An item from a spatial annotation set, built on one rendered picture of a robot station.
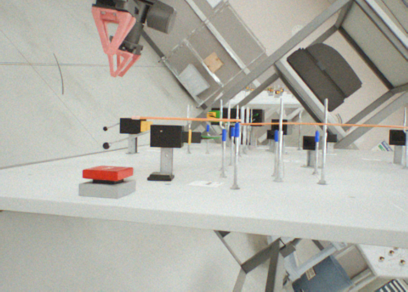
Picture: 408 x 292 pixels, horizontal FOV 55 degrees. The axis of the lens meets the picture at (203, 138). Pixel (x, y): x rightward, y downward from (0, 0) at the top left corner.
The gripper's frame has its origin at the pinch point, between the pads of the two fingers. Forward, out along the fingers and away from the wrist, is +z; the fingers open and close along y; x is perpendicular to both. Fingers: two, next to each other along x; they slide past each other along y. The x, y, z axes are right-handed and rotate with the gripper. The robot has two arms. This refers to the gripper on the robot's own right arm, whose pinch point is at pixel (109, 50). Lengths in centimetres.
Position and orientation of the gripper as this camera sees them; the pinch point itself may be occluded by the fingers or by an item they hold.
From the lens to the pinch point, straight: 74.2
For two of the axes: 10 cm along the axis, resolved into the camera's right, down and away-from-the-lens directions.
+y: 0.6, -0.8, 9.9
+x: -9.9, -1.6, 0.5
